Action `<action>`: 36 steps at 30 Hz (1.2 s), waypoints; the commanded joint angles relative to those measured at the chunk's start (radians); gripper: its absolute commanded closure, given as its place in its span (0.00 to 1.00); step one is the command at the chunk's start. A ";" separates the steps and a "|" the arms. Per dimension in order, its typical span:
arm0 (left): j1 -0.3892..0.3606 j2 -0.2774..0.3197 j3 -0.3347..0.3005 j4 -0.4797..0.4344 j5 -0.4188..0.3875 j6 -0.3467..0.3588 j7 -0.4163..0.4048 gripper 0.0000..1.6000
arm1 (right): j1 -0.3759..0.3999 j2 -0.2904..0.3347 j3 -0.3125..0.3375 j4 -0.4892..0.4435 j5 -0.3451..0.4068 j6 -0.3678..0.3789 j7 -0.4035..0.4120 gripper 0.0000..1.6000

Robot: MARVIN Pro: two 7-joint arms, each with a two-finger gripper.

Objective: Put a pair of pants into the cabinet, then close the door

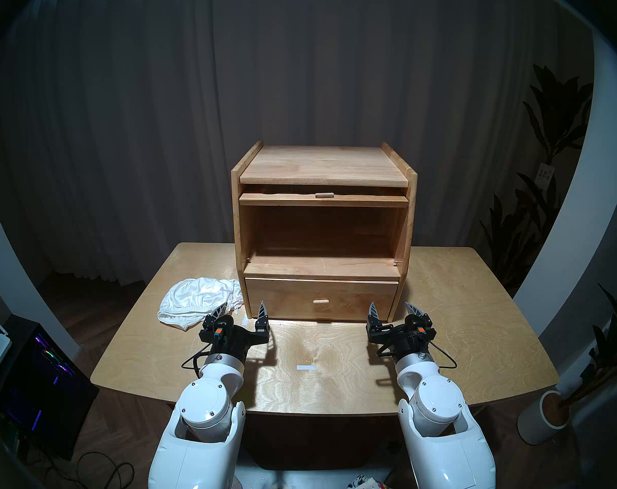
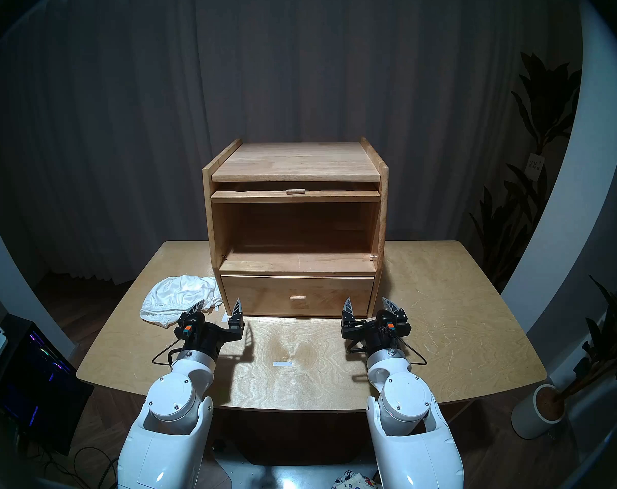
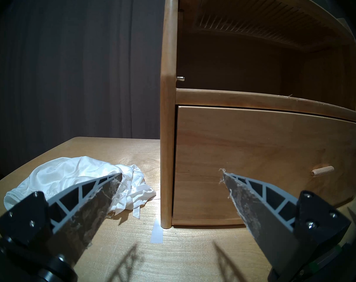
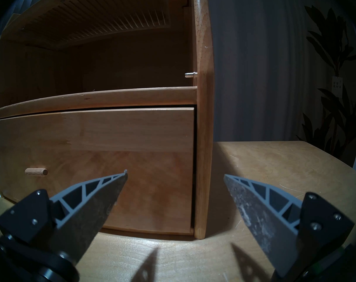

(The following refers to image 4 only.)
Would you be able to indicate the pulled-out wooden tray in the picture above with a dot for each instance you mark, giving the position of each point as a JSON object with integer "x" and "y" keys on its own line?
{"x": 101, "y": 17}

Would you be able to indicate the metal shelf peg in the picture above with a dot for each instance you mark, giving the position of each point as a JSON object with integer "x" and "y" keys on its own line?
{"x": 190, "y": 75}

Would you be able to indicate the tall dark leafy plant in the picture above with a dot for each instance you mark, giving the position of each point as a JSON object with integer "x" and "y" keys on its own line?
{"x": 333, "y": 49}

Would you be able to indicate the wooden cabinet frame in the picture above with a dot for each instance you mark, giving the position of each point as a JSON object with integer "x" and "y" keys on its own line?
{"x": 203, "y": 108}

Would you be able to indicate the wooden drawer with knob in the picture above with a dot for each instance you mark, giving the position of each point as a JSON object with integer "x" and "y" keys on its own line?
{"x": 107, "y": 155}

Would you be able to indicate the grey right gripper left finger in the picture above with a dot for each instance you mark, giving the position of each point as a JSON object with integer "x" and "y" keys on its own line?
{"x": 86, "y": 213}

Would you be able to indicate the white plant tag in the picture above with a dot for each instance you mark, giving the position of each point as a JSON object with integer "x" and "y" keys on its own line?
{"x": 337, "y": 86}

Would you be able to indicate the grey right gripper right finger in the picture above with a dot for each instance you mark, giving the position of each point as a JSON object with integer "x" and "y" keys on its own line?
{"x": 272, "y": 222}

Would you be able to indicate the grey curtain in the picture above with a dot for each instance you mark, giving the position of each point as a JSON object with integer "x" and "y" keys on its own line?
{"x": 254, "y": 64}

